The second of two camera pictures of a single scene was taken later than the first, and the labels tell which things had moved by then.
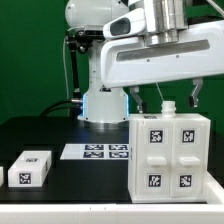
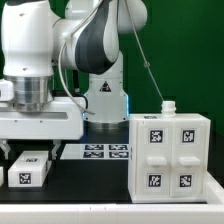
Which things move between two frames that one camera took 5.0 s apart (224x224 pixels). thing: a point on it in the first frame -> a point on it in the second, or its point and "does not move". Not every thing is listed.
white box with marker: [30, 169] does not move
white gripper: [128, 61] -> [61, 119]
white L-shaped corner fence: [209, 212] does not move
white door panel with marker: [188, 158] does not move
